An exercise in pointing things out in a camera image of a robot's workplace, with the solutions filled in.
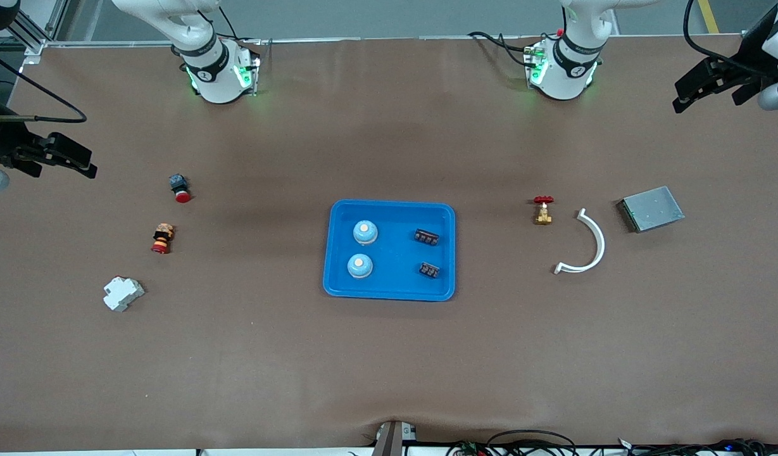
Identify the red button with dark body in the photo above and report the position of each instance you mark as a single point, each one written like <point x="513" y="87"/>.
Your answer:
<point x="180" y="189"/>

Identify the white curved plastic bracket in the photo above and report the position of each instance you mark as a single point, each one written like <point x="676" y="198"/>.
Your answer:
<point x="599" y="244"/>

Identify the grey metal camera mount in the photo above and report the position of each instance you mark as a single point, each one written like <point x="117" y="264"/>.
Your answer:
<point x="392" y="440"/>

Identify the black capacitor block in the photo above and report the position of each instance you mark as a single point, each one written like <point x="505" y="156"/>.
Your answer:
<point x="426" y="237"/>
<point x="430" y="270"/>

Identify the grey metal box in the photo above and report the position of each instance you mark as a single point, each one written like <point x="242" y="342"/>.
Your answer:
<point x="651" y="209"/>

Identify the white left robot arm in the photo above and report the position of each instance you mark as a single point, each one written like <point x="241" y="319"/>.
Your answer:
<point x="569" y="69"/>

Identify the aluminium frame profile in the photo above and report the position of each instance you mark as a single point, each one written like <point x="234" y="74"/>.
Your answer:
<point x="37" y="43"/>

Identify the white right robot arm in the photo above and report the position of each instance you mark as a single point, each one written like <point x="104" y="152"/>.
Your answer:
<point x="211" y="69"/>

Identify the silver table edge rail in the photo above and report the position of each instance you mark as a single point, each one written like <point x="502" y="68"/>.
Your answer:
<point x="395" y="38"/>

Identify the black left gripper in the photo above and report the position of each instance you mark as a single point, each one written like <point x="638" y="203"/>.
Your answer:
<point x="747" y="68"/>

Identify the blue plastic tray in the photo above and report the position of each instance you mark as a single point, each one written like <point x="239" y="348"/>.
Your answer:
<point x="395" y="266"/>

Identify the blue desk bell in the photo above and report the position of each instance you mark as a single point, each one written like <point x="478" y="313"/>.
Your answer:
<point x="360" y="266"/>
<point x="365" y="233"/>

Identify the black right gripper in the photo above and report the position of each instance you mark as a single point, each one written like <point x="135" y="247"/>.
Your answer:
<point x="1" y="142"/>

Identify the white circuit breaker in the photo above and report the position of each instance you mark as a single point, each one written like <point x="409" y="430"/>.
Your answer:
<point x="123" y="294"/>

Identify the red black orange push button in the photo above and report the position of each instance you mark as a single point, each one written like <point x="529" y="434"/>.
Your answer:
<point x="163" y="239"/>

